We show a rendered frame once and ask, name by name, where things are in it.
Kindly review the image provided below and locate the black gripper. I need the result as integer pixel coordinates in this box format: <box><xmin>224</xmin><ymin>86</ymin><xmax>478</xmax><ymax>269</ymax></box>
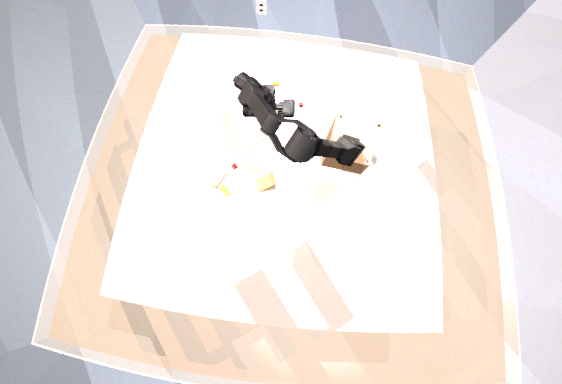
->
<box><xmin>242</xmin><ymin>99</ymin><xmax>296</xmax><ymax>118</ymax></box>

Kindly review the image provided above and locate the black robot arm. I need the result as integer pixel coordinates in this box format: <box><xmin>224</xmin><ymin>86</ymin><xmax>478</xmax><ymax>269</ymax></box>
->
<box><xmin>232</xmin><ymin>71</ymin><xmax>366</xmax><ymax>166</ymax></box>

